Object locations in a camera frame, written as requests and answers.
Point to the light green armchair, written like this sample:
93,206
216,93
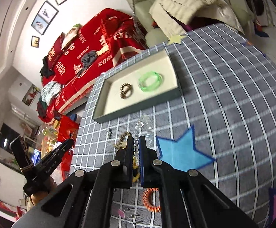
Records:
142,7

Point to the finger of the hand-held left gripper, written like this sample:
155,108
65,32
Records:
57,153
21,153

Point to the person's left hand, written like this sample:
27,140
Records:
44,194

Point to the grey cloth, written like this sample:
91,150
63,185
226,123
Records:
88,59

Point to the wall poster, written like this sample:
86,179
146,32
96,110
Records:
30,95

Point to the yellow felt star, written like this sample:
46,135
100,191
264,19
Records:
176,40

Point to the red pillow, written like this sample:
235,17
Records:
56,49

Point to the round black wall decoration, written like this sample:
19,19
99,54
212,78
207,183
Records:
256,1

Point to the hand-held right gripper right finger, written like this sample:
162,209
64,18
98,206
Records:
142,156

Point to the white printed cushion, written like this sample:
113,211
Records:
70,36

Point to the sofa with red cover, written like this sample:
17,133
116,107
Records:
92,35

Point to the cream jewelry tray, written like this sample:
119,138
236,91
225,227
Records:
119,109

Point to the grey checkered tablecloth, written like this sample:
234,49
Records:
223,99

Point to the black clothes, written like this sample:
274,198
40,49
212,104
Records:
46,67

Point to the black picture frame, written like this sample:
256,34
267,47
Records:
48,12

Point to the white knit clothes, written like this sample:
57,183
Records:
50,92

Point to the red bag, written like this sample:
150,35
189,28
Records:
66,133

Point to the blue picture frame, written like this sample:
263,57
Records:
39,25

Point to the small dark picture frame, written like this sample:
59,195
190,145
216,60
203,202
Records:
35,41

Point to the beige down jacket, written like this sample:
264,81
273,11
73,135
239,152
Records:
188,2

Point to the small silver charm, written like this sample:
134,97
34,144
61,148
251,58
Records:
108,132

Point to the green bangle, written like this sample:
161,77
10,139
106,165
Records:
141,86

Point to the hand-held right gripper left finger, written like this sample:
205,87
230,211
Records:
129,154

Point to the dark screen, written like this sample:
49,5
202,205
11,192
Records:
7,137

